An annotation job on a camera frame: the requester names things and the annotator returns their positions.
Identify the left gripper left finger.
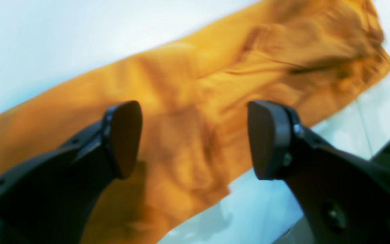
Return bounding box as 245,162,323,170
0,101,143,244

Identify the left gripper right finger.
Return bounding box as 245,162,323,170
247,100,390,244

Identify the orange t-shirt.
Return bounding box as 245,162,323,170
0,0,390,244

